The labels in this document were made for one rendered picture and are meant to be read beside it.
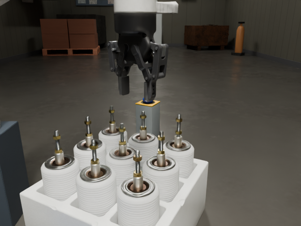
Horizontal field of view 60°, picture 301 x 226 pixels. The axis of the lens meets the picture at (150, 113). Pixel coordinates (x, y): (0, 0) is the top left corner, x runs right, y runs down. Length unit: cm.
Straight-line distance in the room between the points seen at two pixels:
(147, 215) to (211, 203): 43
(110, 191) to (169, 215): 15
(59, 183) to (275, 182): 82
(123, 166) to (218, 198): 44
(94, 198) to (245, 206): 56
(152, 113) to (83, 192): 43
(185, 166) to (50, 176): 36
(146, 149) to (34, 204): 33
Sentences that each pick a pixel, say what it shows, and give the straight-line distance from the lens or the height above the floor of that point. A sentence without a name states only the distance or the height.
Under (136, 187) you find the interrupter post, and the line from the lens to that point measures 59.
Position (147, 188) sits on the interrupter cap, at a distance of 59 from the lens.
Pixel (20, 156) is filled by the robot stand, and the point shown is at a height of 19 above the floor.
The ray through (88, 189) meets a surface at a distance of 63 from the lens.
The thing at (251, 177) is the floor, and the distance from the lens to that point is 117.
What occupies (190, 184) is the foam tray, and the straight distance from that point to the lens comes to 74.
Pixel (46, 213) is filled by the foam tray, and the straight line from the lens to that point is 73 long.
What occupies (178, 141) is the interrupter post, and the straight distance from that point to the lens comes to 77.
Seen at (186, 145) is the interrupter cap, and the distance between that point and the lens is 79.
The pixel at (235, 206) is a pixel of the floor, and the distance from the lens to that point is 100.
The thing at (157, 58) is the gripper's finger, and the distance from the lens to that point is 45.
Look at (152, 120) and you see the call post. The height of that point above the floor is 26.
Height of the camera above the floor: 59
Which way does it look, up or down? 19 degrees down
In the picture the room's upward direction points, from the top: straight up
